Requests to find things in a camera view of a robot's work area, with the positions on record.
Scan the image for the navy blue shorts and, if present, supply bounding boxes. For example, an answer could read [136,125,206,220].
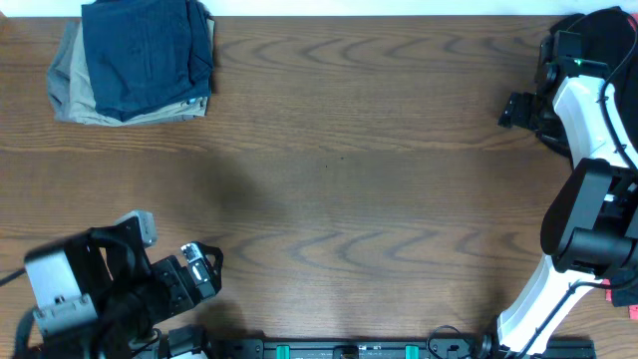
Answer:
[82,0,214,122]

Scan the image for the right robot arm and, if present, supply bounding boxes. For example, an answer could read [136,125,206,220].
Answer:
[482,31,637,358]

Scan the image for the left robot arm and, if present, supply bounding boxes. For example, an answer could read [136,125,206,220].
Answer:
[13,218,223,358]

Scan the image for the black garment pile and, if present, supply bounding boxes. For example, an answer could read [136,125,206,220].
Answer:
[547,5,638,308]

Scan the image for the red garment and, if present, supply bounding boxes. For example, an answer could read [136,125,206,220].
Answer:
[603,9,637,320]

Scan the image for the folded khaki shorts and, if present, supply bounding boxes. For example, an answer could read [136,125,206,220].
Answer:
[68,16,214,127]

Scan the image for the grey folded garment underneath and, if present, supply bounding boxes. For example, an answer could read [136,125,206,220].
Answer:
[46,21,79,122]

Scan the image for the black right base cable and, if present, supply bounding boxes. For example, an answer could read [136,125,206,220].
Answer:
[425,326,475,359]

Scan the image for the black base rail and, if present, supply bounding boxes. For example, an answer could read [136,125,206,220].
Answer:
[208,336,597,359]

